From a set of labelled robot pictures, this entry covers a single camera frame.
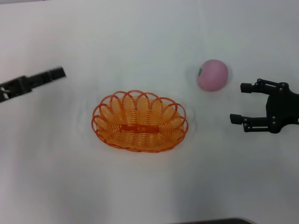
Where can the orange woven plastic basket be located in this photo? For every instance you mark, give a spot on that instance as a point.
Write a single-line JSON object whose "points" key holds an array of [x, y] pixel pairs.
{"points": [[140, 137]]}

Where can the pink toy peach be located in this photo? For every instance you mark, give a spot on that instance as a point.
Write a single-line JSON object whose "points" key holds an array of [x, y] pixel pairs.
{"points": [[213, 74]]}

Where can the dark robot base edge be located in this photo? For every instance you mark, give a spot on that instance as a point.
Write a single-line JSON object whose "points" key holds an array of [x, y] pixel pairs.
{"points": [[217, 221]]}

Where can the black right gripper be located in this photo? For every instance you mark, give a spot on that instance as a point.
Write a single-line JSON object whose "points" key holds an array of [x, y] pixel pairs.
{"points": [[282, 107]]}

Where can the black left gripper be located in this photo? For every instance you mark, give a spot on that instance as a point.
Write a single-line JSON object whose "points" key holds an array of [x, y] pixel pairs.
{"points": [[16, 88]]}

